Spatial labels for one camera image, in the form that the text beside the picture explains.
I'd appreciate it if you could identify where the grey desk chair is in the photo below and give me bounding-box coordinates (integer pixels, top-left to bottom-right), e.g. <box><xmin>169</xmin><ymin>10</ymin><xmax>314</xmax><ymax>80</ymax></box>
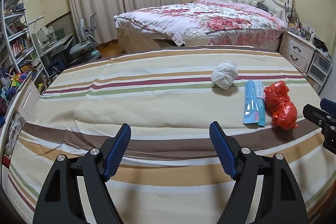
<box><xmin>69</xmin><ymin>13</ymin><xmax>101</xmax><ymax>65</ymax></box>

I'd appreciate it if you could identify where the plastic drawer unit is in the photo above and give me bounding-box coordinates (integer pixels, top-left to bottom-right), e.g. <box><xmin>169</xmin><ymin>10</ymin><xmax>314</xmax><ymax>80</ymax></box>
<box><xmin>306</xmin><ymin>49</ymin><xmax>332</xmax><ymax>94</ymax></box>

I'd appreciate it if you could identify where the red plastic bag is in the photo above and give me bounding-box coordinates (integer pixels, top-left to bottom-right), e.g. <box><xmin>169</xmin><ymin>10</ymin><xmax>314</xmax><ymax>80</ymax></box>
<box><xmin>264</xmin><ymin>81</ymin><xmax>297</xmax><ymax>130</ymax></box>

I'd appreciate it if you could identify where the white bookshelf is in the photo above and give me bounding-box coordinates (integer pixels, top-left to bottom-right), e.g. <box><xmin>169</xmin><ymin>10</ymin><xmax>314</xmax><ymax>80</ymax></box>
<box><xmin>1</xmin><ymin>0</ymin><xmax>48</xmax><ymax>93</ymax></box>

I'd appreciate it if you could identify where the striped bed sheet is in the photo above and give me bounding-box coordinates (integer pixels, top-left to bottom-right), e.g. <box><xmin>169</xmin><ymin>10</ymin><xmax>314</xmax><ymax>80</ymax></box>
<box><xmin>4</xmin><ymin>46</ymin><xmax>335</xmax><ymax>223</ymax></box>

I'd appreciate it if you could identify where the white nightstand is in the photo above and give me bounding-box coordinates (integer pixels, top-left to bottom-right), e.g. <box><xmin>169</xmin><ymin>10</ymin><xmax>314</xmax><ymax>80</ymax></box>
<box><xmin>279</xmin><ymin>30</ymin><xmax>316</xmax><ymax>76</ymax></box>

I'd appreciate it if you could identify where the pink floral quilt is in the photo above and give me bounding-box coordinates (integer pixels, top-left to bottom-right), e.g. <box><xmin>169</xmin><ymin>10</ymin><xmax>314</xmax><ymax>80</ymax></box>
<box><xmin>114</xmin><ymin>0</ymin><xmax>286</xmax><ymax>47</ymax></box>

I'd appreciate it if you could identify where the study desk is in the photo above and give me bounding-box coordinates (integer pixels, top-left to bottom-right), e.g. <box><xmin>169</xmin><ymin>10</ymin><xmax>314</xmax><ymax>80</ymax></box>
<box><xmin>28</xmin><ymin>15</ymin><xmax>75</xmax><ymax>83</ymax></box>

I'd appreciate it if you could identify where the white bed with headboard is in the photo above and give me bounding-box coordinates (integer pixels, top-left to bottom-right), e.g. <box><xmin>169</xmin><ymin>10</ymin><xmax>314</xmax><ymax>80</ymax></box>
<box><xmin>114</xmin><ymin>0</ymin><xmax>287</xmax><ymax>53</ymax></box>

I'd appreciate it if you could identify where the white plastic bag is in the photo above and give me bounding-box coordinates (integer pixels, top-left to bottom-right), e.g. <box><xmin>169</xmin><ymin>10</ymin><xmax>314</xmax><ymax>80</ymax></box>
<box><xmin>211</xmin><ymin>62</ymin><xmax>239</xmax><ymax>90</ymax></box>

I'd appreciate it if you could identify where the blue plastic wrapper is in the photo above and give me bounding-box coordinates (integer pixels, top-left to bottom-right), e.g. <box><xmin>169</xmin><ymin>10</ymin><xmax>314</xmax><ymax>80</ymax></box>
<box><xmin>243</xmin><ymin>80</ymin><xmax>265</xmax><ymax>127</ymax></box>

